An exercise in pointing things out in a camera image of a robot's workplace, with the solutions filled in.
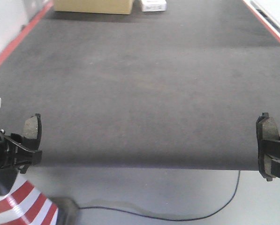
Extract black conveyor belt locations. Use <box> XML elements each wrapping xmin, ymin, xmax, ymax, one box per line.
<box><xmin>0</xmin><ymin>0</ymin><xmax>280</xmax><ymax>170</ymax></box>

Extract black floor cable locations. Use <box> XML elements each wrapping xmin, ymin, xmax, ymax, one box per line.
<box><xmin>78</xmin><ymin>170</ymin><xmax>241</xmax><ymax>221</ymax></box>

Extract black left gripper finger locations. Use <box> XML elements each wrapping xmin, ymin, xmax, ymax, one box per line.
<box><xmin>10</xmin><ymin>133</ymin><xmax>42</xmax><ymax>164</ymax></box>
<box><xmin>17</xmin><ymin>164</ymin><xmax>30</xmax><ymax>173</ymax></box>

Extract cardboard box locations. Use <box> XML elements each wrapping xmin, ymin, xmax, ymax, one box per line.
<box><xmin>53</xmin><ymin>0</ymin><xmax>134</xmax><ymax>15</ymax></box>

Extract white carton box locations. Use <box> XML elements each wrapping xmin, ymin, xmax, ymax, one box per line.
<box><xmin>140</xmin><ymin>0</ymin><xmax>167</xmax><ymax>12</ymax></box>

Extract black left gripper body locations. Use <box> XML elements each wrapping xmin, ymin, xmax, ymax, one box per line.
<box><xmin>0</xmin><ymin>131</ymin><xmax>19</xmax><ymax>170</ymax></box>

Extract grey brake pad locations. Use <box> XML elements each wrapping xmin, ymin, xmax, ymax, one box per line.
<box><xmin>22</xmin><ymin>113</ymin><xmax>42</xmax><ymax>150</ymax></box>
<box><xmin>256</xmin><ymin>112</ymin><xmax>280</xmax><ymax>181</ymax></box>

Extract striped traffic cone left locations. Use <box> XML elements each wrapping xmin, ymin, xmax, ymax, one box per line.
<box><xmin>0</xmin><ymin>171</ymin><xmax>82</xmax><ymax>225</ymax></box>

